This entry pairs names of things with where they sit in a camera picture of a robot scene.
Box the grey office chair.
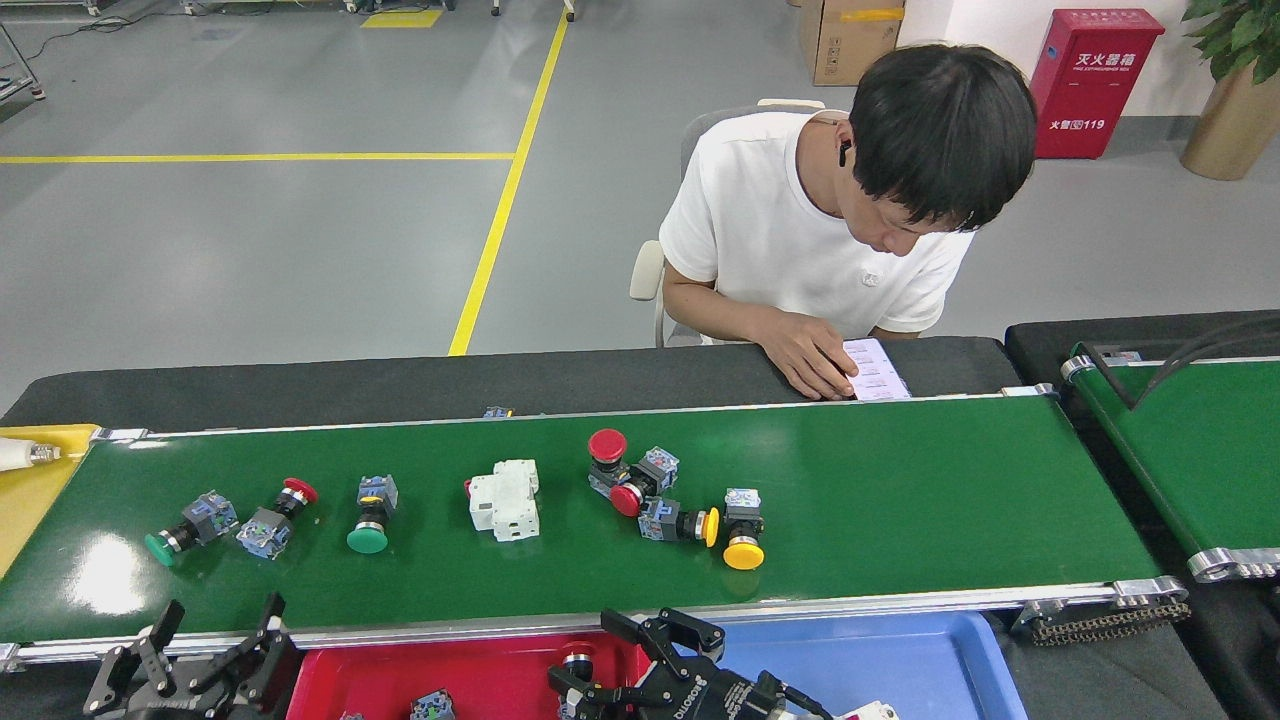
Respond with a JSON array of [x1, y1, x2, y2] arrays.
[[630, 98, 826, 349]]

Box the short green conveyor belt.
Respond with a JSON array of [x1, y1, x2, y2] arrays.
[[1060, 343, 1280, 584]]

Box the metal rack cart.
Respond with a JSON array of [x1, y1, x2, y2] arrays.
[[0, 22, 46, 103]]

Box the red plastic tray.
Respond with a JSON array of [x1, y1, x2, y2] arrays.
[[285, 632, 651, 720]]

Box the smartphone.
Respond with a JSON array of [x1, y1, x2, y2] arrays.
[[842, 338, 913, 402]]

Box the potted plant brass planter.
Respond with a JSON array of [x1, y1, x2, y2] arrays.
[[1180, 0, 1280, 182]]

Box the yellow mushroom push button switch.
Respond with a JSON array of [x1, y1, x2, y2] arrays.
[[637, 497, 721, 549], [721, 487, 767, 572]]

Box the white light bulb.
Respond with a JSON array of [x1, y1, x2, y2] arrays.
[[0, 437, 63, 473]]

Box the person's right hand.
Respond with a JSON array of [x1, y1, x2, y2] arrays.
[[762, 310, 861, 402]]

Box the person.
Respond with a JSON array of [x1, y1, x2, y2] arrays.
[[658, 42, 1039, 402]]

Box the yellow plastic bin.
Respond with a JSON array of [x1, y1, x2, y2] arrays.
[[0, 424, 101, 579]]

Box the cardboard box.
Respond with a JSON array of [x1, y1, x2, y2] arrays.
[[798, 0, 906, 87]]

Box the thin black cable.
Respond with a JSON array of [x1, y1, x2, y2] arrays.
[[1083, 343, 1138, 411]]

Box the black drive chain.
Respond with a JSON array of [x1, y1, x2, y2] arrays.
[[1030, 602, 1191, 646]]

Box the red fire extinguisher box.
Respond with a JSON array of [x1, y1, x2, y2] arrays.
[[1029, 9, 1166, 161]]

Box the blue plastic tray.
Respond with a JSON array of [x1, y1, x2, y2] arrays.
[[700, 612, 1031, 720]]

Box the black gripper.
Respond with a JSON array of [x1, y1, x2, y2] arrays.
[[547, 607, 831, 720], [85, 592, 301, 720]]

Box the thick black cable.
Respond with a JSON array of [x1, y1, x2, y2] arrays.
[[1135, 318, 1280, 411]]

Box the long green conveyor belt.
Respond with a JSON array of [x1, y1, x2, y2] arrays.
[[0, 385, 1193, 673]]

